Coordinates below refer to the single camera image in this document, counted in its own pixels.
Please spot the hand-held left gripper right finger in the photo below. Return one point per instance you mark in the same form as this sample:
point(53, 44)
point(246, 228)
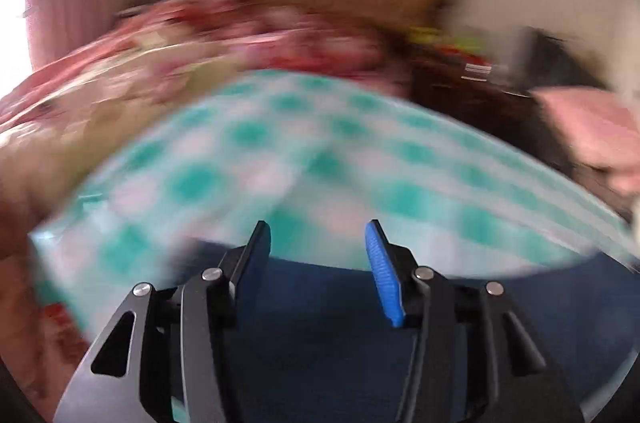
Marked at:
point(382, 273)

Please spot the dark blue pants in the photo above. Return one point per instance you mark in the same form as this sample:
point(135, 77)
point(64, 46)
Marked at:
point(320, 333)

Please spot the pale pink object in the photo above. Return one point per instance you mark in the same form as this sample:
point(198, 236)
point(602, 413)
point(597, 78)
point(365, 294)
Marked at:
point(595, 128)

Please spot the pink floral quilt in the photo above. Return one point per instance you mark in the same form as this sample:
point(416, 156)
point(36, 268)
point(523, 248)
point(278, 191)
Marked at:
point(210, 48)

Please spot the teal white checkered tablecloth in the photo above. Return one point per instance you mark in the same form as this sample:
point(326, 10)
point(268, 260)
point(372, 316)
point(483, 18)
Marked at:
point(280, 153)

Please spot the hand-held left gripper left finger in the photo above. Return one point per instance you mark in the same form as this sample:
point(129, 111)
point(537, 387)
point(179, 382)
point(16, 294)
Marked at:
point(254, 250)

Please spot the dark wooden nightstand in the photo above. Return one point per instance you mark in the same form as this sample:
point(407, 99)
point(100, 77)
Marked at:
point(465, 103)

